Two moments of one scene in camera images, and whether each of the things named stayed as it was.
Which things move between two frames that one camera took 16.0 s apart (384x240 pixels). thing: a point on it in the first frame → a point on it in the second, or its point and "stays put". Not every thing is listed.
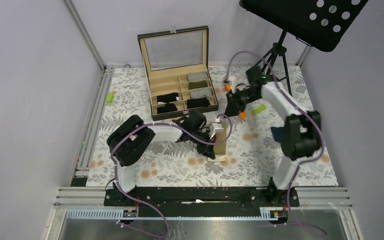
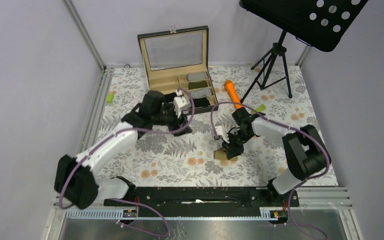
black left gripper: [206, 150] → [178, 123]
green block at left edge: [110, 98] stays put
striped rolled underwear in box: [200, 93] stays put
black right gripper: [233, 107] → [232, 150]
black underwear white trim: [164, 99] stays put
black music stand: [323, 24] stays put
